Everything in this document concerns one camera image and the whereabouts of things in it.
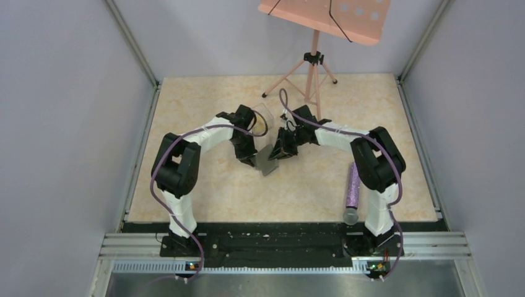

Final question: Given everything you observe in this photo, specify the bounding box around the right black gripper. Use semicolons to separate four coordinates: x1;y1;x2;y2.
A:
270;126;306;161

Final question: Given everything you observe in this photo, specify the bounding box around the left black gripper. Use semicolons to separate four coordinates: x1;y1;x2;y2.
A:
230;131;258;166

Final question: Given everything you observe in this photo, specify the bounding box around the clear plastic card box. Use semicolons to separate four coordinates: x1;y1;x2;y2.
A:
250;103;274;136

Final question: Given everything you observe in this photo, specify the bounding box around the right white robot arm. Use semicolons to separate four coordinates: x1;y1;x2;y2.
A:
269;105;406;255

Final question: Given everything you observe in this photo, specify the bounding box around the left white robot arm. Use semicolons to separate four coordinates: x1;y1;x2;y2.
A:
150;105;269;256

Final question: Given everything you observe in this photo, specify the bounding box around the purple glitter microphone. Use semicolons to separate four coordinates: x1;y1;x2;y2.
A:
343;163;360;226

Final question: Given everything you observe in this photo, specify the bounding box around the pink music stand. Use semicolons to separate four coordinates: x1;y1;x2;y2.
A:
258;0;393;142

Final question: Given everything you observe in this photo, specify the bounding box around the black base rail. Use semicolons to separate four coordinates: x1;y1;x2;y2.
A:
121;222;448;272

